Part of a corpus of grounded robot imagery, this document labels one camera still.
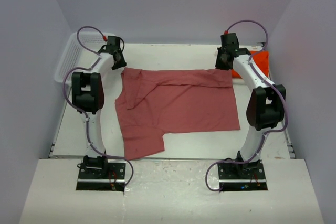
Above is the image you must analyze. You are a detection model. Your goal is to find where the pink t shirt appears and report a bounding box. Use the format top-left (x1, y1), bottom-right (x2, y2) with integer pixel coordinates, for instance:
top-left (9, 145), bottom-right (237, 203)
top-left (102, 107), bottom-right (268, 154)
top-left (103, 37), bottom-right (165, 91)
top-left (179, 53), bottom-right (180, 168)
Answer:
top-left (115, 68), bottom-right (240, 159)

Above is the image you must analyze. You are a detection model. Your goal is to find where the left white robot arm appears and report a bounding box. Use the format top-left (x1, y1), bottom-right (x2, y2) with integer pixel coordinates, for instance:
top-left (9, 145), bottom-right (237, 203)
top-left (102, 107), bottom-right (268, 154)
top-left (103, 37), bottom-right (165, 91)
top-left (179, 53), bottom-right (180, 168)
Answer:
top-left (67, 36), bottom-right (127, 183)

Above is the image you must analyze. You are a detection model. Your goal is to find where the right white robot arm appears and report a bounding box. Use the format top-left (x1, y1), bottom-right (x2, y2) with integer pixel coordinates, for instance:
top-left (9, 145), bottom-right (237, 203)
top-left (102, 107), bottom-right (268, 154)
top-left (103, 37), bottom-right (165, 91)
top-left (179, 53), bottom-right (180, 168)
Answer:
top-left (215, 31), bottom-right (286, 180)

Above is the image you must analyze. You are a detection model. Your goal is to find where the white plastic basket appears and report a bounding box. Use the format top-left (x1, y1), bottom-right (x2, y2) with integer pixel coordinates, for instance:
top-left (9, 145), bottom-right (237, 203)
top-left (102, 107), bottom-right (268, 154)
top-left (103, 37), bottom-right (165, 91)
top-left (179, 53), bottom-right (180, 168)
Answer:
top-left (54, 31), bottom-right (114, 83)

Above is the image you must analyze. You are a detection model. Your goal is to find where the folded orange t shirt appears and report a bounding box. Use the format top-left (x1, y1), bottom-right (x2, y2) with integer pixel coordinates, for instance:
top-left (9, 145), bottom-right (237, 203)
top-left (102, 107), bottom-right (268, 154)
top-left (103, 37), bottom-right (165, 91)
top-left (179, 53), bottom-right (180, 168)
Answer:
top-left (230, 50), bottom-right (270, 79)

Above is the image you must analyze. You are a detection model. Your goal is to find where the folded white t shirt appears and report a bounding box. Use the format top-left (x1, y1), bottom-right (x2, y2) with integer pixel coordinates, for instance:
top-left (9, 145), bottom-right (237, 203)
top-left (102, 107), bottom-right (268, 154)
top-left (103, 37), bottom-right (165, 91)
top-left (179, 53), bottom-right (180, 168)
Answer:
top-left (232, 78), bottom-right (246, 85)

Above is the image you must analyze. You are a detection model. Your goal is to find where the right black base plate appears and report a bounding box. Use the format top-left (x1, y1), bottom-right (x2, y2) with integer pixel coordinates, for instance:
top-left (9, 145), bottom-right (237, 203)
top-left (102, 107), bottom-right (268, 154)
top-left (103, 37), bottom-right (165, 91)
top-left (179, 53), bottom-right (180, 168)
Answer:
top-left (217, 161), bottom-right (268, 192)

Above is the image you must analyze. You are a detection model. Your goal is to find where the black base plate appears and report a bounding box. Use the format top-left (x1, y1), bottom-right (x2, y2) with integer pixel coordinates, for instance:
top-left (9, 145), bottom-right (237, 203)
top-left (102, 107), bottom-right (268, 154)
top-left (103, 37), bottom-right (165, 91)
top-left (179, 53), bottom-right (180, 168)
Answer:
top-left (217, 161), bottom-right (268, 192)
top-left (76, 162), bottom-right (126, 192)

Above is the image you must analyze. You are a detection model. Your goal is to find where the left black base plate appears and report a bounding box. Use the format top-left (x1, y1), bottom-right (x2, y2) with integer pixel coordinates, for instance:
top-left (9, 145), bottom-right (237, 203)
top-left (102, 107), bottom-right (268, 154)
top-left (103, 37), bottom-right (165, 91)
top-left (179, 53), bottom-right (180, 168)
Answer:
top-left (76, 162), bottom-right (126, 192)

